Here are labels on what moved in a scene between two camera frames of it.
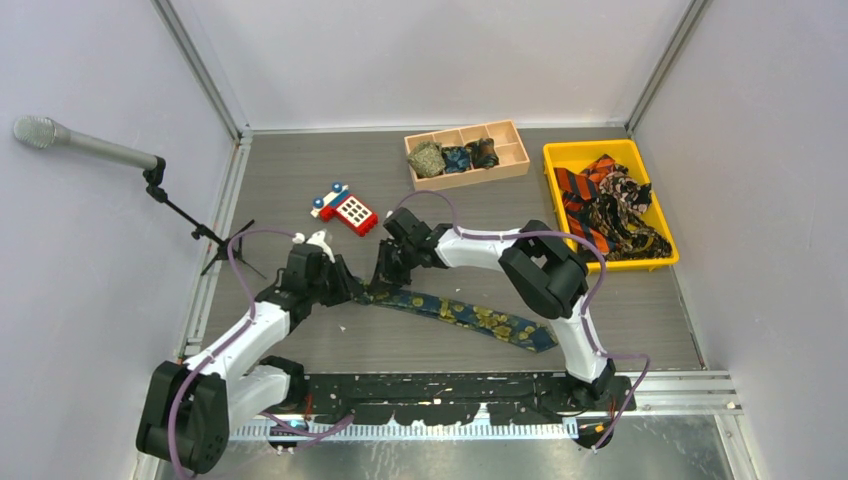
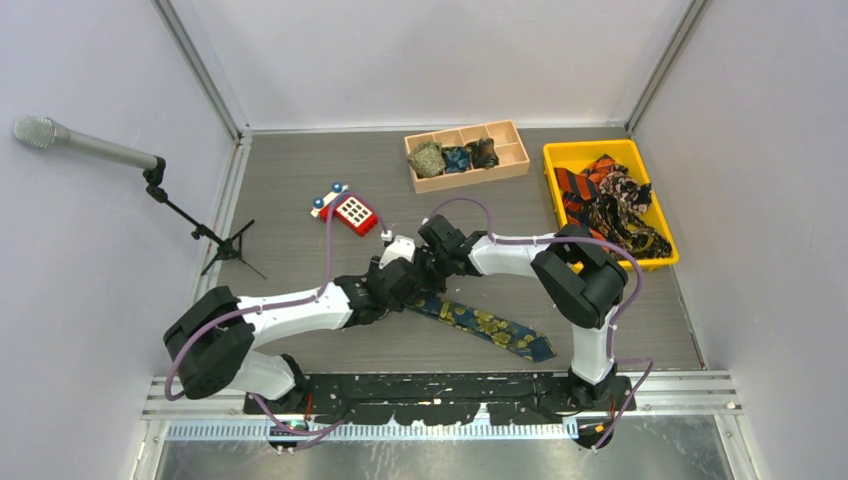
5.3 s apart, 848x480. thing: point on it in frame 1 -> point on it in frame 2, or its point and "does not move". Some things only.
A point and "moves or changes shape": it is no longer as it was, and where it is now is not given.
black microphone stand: (233, 246) does not move
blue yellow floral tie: (528, 335) moves or changes shape
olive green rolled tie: (427, 159) does not move
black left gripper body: (326, 273) -> (396, 307)
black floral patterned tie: (611, 214) does not move
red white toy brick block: (347, 209) does not move
